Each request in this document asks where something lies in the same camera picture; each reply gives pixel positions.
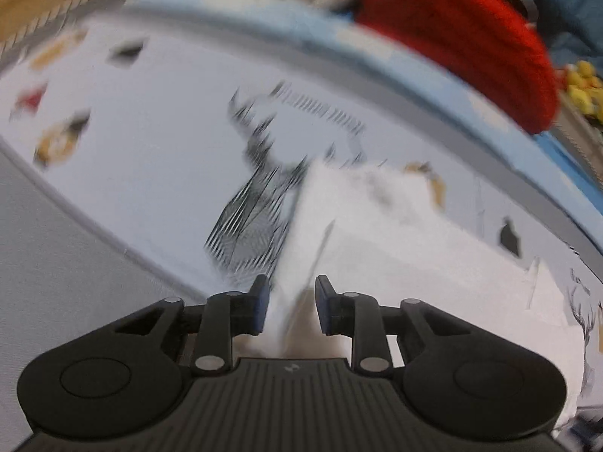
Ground white small shirt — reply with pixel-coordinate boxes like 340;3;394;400
235;161;584;422

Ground red folded blanket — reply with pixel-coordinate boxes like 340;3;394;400
356;0;559;135

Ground dark blue shark plush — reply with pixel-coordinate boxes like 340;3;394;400
534;0;602;69

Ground printed grey bed sheet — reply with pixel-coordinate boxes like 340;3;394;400
1;0;602;451

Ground yellow plush toys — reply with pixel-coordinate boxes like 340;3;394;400
562;60;602;128

